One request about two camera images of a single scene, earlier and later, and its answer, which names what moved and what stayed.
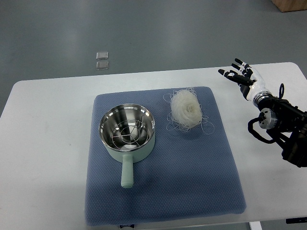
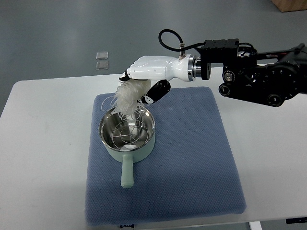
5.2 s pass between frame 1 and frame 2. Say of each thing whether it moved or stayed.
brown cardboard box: stayed
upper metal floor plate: stayed
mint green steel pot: stayed
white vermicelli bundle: moved
